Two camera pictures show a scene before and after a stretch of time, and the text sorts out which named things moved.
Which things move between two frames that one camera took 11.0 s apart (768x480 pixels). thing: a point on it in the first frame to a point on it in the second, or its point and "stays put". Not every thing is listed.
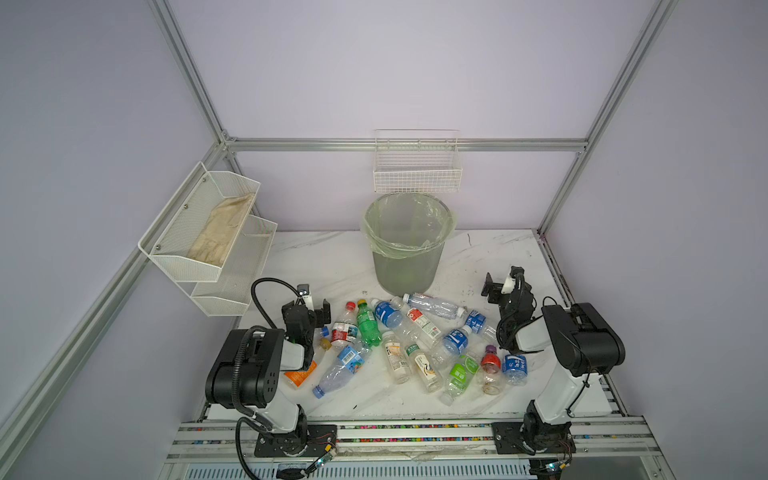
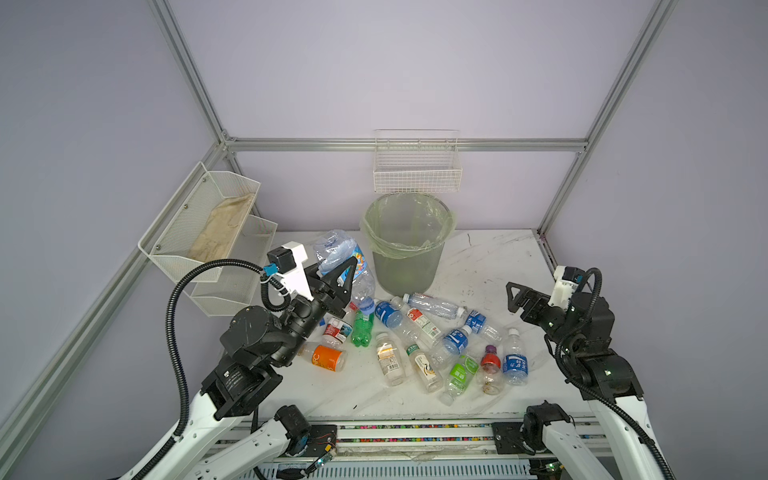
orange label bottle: x=298 y=378 to x=320 y=355
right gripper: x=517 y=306 to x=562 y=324
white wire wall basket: x=411 y=160 stays put
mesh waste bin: x=408 y=234 stays put
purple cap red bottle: x=490 y=365 stays put
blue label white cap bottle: x=389 y=312 stays put
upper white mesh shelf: x=192 y=238 stays put
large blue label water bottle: x=345 y=366 to x=333 y=250
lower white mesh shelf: x=229 y=296 stays put
